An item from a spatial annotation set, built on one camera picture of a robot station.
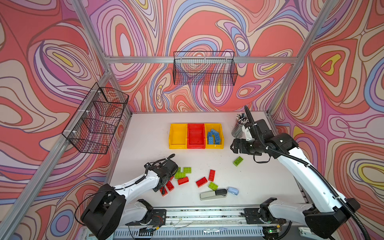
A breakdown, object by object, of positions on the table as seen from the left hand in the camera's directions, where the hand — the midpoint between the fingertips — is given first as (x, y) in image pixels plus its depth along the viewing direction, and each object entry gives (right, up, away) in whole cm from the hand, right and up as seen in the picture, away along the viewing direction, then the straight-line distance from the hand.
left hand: (164, 180), depth 87 cm
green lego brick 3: (+14, +5, +1) cm, 15 cm away
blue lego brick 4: (+29, +22, +12) cm, 38 cm away
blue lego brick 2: (+32, +28, +18) cm, 46 cm away
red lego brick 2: (+2, -5, -5) cm, 7 cm away
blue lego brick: (+33, +23, +11) cm, 42 cm away
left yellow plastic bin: (+6, +24, +23) cm, 34 cm away
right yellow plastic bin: (+32, +25, +17) cm, 44 cm away
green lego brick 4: (+28, -2, -5) cm, 29 cm away
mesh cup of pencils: (+48, +36, +6) cm, 60 cm away
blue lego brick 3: (+29, +26, +18) cm, 43 cm away
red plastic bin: (+19, +24, +18) cm, 35 cm away
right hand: (+40, +19, -14) cm, 47 cm away
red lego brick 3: (+11, +1, -3) cm, 12 cm away
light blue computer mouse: (+39, -3, -7) cm, 40 cm away
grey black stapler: (+29, -4, -10) cm, 31 cm away
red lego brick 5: (+28, +3, -1) cm, 28 cm away
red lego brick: (+4, -2, -5) cm, 6 cm away
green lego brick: (+45, +10, +4) cm, 46 cm away
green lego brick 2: (+9, +3, -1) cm, 10 cm away
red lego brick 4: (+22, 0, -3) cm, 22 cm away
